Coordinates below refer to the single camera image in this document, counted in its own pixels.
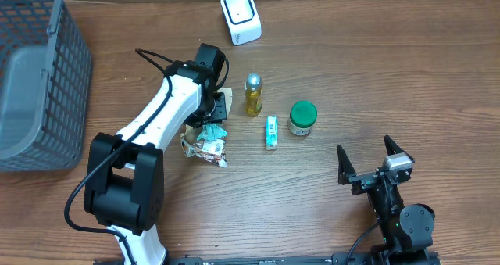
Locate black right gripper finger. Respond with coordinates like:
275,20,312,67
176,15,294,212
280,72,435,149
384,135,415,163
337,145,356,185

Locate brown Pantree pouch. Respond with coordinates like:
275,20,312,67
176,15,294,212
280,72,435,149
180,88,233,144

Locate brown white wrapper packet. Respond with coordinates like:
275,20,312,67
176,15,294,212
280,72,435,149
180,134,227,168

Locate clear bottle with silver cap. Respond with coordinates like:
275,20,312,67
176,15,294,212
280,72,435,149
245,73,263,116

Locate small green tissue packet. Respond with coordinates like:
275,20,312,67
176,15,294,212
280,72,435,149
266,116,278,150

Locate green lid white jar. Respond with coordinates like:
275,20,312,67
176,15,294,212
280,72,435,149
287,100,318,136

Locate light green snack packet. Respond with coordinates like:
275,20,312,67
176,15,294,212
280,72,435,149
197,124,227,141

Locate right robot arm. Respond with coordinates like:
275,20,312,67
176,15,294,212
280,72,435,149
332,135,441,265

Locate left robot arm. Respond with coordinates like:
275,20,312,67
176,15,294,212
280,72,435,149
78,44,229,264

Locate grey plastic mesh basket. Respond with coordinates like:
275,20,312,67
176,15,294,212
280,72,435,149
1,0,93,172

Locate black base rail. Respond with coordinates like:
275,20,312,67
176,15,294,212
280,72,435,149
93,252,442,265

